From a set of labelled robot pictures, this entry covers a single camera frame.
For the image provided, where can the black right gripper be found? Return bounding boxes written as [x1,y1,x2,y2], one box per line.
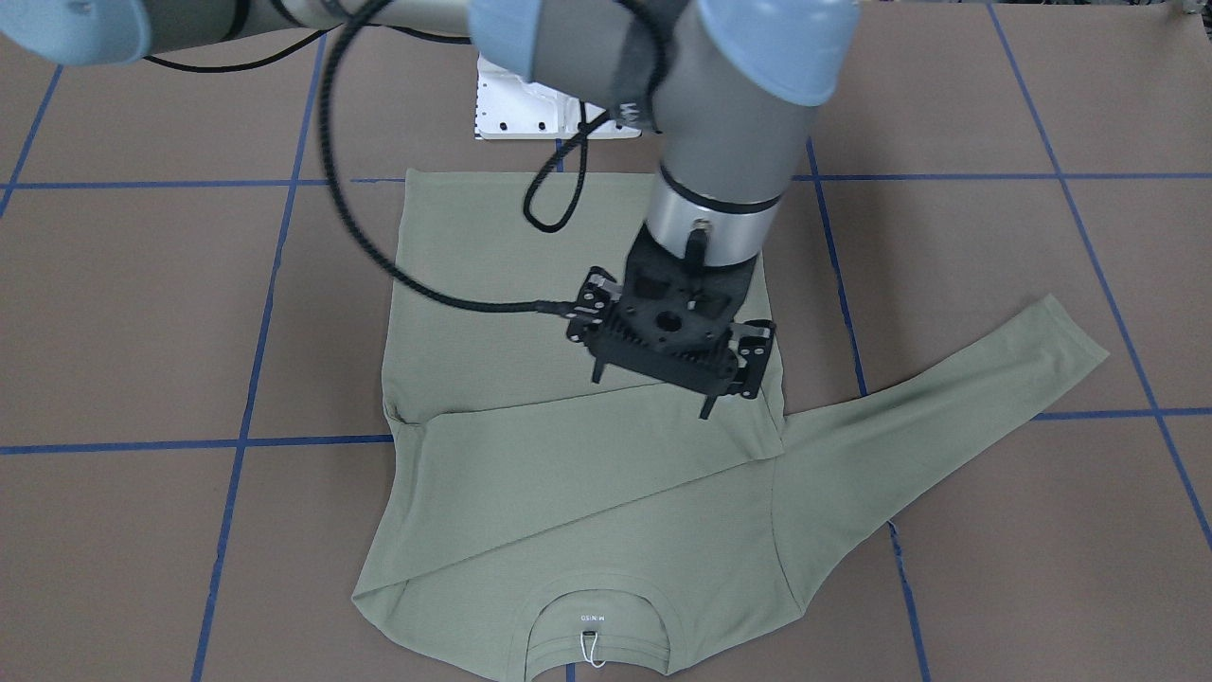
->
[564,227,776,422]

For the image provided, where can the green long-sleeve shirt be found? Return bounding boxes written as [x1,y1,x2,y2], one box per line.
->
[351,188,1108,681]

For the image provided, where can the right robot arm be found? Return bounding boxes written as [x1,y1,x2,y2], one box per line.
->
[2,1,861,419]

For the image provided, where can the white metal mount base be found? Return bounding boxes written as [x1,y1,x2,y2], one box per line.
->
[473,55,604,141]

